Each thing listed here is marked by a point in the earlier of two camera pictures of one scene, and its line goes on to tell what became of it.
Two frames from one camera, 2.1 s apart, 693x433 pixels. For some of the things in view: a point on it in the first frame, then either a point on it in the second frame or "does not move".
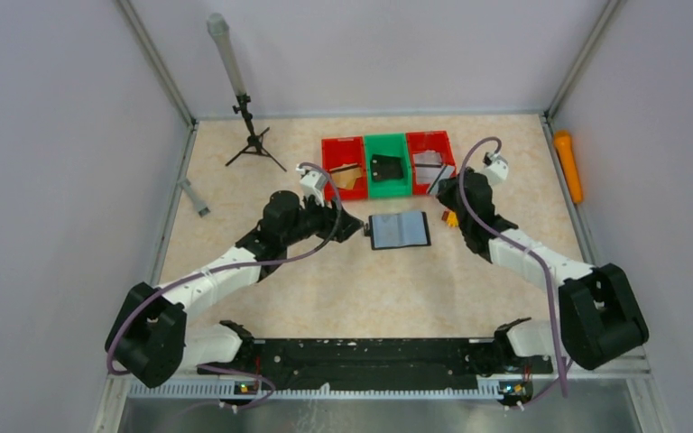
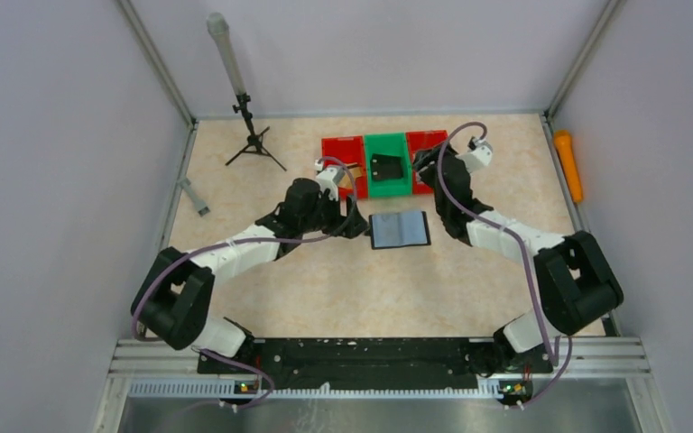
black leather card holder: (399, 230) does not move
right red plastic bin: (426, 141) does not move
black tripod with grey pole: (218, 24) does not move
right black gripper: (456, 190) to (448, 211)
